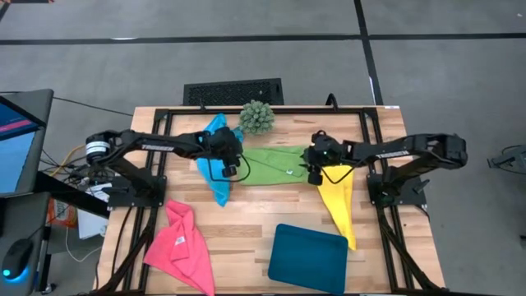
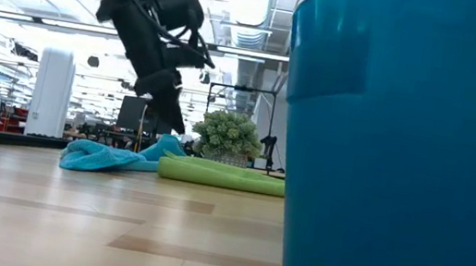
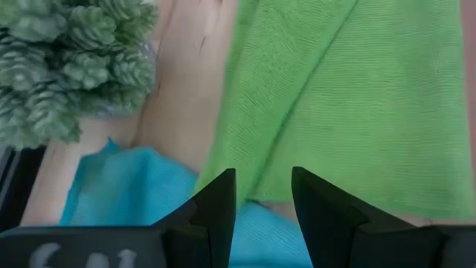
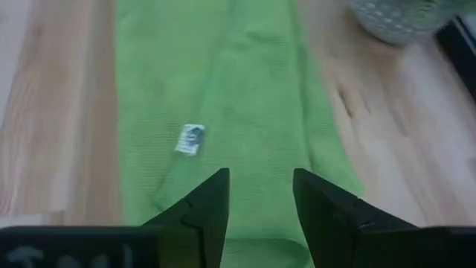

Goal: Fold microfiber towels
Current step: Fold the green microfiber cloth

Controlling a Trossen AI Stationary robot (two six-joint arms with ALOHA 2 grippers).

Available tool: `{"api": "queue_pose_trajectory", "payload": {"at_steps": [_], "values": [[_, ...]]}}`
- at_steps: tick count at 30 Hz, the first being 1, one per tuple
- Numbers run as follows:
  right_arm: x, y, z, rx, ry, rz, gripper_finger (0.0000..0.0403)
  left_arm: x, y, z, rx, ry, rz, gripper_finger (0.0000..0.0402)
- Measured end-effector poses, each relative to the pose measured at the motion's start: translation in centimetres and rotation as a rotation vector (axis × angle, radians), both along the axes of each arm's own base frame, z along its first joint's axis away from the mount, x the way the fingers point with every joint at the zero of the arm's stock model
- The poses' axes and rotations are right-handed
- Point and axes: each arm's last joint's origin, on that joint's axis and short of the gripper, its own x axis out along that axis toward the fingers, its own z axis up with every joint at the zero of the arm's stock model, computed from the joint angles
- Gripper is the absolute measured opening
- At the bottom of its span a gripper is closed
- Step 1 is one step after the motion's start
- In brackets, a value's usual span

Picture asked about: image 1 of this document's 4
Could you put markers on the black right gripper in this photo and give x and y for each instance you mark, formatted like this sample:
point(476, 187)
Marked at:
point(326, 150)

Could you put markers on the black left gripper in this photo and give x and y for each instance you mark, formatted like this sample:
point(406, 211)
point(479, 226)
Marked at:
point(226, 146)

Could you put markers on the light blue microfiber towel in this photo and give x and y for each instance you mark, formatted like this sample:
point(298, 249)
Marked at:
point(220, 191)

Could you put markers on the green microfiber towel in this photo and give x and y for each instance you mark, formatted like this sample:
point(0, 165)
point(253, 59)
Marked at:
point(271, 164)

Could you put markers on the yellow microfiber towel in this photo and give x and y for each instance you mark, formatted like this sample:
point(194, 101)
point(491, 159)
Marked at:
point(339, 201)

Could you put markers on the teal plastic bin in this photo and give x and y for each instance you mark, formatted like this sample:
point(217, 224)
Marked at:
point(308, 259)

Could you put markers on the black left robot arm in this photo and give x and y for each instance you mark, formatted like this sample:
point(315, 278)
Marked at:
point(164, 144)

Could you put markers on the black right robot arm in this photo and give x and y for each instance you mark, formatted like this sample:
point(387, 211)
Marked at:
point(390, 153)

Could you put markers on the pink microfiber towel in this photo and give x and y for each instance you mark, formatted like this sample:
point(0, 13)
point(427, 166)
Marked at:
point(181, 255)

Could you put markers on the artificial green potted plant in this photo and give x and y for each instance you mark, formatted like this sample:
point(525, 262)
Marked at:
point(256, 117)

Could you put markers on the black perforated floor grille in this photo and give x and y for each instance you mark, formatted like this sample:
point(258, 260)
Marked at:
point(230, 92)

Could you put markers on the black clamp hook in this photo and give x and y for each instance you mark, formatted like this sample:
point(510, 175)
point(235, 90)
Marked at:
point(331, 95)

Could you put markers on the white paper sheet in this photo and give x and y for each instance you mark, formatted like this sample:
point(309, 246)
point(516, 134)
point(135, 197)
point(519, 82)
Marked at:
point(92, 224)

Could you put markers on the orange bag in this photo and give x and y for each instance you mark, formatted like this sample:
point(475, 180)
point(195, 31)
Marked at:
point(61, 214)

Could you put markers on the black floor stand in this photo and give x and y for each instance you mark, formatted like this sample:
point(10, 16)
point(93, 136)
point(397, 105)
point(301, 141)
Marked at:
point(513, 158)

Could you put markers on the blue-lit computer screen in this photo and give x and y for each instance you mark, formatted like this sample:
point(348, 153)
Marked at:
point(16, 156)

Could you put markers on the gray side desk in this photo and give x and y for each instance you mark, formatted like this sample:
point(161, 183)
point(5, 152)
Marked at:
point(12, 214)

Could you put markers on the black computer mouse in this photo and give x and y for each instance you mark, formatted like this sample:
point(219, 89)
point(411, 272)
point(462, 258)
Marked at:
point(16, 259)

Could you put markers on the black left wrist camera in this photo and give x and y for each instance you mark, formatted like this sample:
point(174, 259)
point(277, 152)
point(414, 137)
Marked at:
point(229, 171)

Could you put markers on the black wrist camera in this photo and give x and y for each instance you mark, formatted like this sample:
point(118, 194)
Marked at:
point(315, 177)
point(229, 171)

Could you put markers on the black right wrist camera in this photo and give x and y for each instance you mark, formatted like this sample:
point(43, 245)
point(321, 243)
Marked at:
point(315, 177)

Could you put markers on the black metal table frame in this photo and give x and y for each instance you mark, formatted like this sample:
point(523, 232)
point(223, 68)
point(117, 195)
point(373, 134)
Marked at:
point(287, 111)

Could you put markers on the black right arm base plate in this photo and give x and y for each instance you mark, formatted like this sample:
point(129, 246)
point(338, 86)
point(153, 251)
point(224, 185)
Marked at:
point(404, 197)

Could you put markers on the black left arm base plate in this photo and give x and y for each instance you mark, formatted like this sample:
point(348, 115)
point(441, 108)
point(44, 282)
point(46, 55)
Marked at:
point(123, 199)

